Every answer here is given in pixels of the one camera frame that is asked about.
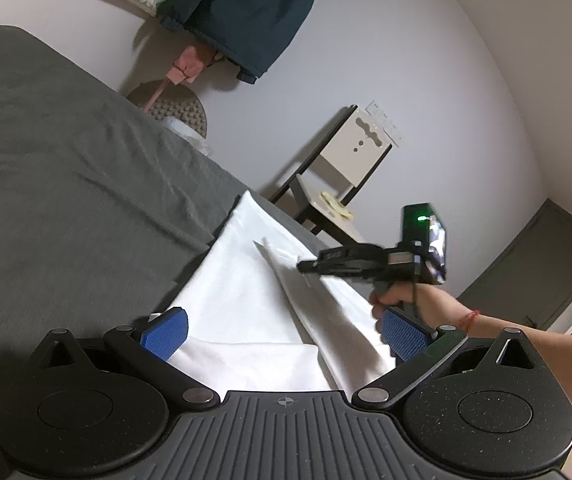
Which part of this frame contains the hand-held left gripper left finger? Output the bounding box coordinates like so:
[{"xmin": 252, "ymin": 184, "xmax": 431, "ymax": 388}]
[{"xmin": 31, "ymin": 306, "xmax": 221, "ymax": 411}]

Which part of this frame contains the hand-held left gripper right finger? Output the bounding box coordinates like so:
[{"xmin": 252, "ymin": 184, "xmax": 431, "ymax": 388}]
[{"xmin": 352, "ymin": 306, "xmax": 541, "ymax": 411}]

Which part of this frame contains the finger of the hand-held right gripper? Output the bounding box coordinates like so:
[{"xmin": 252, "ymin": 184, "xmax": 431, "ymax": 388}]
[{"xmin": 296, "ymin": 254, "xmax": 327, "ymax": 277}]

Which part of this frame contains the white shirt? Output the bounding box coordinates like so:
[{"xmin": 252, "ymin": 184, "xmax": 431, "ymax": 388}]
[{"xmin": 148, "ymin": 191, "xmax": 401, "ymax": 392}]

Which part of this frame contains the person's right hand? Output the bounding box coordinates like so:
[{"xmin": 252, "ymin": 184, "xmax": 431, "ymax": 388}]
[{"xmin": 370, "ymin": 281, "xmax": 467, "ymax": 334}]

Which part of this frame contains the yellow cloth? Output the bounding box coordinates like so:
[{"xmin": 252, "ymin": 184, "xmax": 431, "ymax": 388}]
[{"xmin": 320, "ymin": 191, "xmax": 357, "ymax": 221}]

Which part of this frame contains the black beige chair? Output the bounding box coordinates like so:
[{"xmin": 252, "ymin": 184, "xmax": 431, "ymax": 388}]
[{"xmin": 268, "ymin": 105, "xmax": 394, "ymax": 246}]

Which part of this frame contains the dark grey door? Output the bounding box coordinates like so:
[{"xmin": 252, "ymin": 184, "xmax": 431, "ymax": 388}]
[{"xmin": 458, "ymin": 199, "xmax": 572, "ymax": 333}]

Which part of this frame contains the bed with grey sheet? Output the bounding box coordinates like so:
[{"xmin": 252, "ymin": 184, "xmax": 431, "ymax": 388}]
[{"xmin": 0, "ymin": 20, "xmax": 327, "ymax": 466}]

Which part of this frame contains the trash bin with white bag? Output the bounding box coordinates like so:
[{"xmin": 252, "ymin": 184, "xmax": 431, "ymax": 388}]
[{"xmin": 163, "ymin": 117, "xmax": 211, "ymax": 156}]

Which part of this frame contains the round grey bumpy cushion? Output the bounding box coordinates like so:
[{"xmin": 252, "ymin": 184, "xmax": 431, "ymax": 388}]
[{"xmin": 127, "ymin": 80, "xmax": 209, "ymax": 140}]

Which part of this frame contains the dark teal jacket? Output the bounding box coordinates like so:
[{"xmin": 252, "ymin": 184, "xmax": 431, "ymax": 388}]
[{"xmin": 158, "ymin": 0, "xmax": 329, "ymax": 85}]

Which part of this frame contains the pink long-handled tool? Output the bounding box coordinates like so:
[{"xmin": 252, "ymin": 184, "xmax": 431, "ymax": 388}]
[{"xmin": 143, "ymin": 45, "xmax": 219, "ymax": 111}]

